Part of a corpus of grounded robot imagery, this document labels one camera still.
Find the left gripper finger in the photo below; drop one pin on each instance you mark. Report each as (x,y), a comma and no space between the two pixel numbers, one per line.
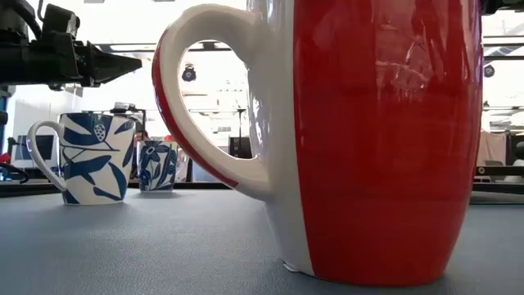
(110,67)

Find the white mug blue leaves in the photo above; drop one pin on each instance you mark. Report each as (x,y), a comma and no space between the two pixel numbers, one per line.
(102,164)

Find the white mug blue flowers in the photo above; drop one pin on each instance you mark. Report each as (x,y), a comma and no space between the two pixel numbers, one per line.
(157,168)

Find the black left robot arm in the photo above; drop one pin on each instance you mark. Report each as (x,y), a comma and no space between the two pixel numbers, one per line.
(12,16)

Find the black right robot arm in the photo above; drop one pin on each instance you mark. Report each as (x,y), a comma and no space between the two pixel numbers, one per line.
(499,5)

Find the black round hanging lamp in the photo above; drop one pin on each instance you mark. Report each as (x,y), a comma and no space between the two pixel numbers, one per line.
(189,74)
(489,71)

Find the background computer monitor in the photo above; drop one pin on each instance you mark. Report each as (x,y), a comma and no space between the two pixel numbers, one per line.
(34,149)

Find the black box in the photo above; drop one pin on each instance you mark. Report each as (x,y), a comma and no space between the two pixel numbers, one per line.
(240,147)

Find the blue-grey table mat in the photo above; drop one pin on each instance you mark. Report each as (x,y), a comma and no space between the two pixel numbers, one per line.
(163,246)

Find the red and white mug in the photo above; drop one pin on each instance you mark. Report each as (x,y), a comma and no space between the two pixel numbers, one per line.
(389,164)

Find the beige cloth cover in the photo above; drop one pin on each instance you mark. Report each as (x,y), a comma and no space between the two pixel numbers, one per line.
(491,147)

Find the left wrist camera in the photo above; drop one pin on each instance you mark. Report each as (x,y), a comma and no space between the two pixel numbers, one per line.
(61,20)

